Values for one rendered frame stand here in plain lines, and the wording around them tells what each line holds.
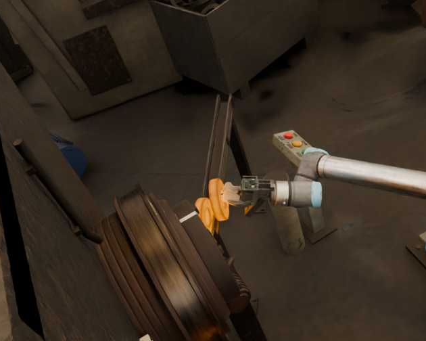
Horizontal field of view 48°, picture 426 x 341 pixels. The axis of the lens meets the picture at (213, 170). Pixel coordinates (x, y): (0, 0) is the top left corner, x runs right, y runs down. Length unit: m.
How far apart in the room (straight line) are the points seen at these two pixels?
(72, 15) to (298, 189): 2.43
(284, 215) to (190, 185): 0.95
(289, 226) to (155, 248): 1.40
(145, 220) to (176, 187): 2.03
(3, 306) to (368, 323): 1.98
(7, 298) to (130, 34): 3.34
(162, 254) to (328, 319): 1.43
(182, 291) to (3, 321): 0.60
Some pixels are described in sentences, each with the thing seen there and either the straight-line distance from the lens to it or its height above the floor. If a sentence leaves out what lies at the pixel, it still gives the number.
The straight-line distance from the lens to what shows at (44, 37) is 3.73.
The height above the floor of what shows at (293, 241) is 0.11.
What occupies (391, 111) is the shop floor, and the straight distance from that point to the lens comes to 3.23.
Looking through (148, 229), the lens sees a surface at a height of 1.33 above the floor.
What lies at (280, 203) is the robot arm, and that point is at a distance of 1.70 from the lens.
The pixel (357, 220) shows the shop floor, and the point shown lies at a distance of 2.64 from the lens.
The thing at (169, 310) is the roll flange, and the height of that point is 1.25.
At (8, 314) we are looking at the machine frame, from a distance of 0.47.
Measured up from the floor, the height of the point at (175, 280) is 1.27.
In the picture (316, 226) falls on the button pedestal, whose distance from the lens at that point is 2.57.
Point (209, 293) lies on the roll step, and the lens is 1.06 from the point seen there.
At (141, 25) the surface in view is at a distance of 3.72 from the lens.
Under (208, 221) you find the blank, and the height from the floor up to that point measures 0.67.
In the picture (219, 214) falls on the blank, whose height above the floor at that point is 0.83.
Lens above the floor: 2.07
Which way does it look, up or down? 42 degrees down
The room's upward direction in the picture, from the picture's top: 22 degrees counter-clockwise
